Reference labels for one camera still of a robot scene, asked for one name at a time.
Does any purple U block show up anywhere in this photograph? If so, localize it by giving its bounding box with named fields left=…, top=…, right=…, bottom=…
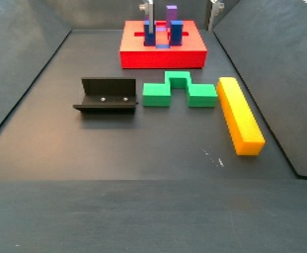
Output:
left=143, top=4, right=179, bottom=33

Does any green zigzag block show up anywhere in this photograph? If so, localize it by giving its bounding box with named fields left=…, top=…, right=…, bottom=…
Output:
left=142, top=70, right=219, bottom=109

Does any black angle bracket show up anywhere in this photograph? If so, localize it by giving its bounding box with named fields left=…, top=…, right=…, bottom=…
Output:
left=72, top=77, right=138, bottom=114

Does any long yellow block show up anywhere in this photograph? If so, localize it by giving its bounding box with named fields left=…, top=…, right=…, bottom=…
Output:
left=216, top=77, right=264, bottom=156

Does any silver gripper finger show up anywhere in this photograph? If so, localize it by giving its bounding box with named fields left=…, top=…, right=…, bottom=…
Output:
left=208, top=0, right=224, bottom=30
left=139, top=0, right=154, bottom=34

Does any dark blue U block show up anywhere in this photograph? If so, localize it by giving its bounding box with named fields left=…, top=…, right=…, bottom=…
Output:
left=144, top=21, right=183, bottom=48

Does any red board base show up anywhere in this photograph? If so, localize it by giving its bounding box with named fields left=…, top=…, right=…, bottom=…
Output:
left=119, top=20, right=207, bottom=69

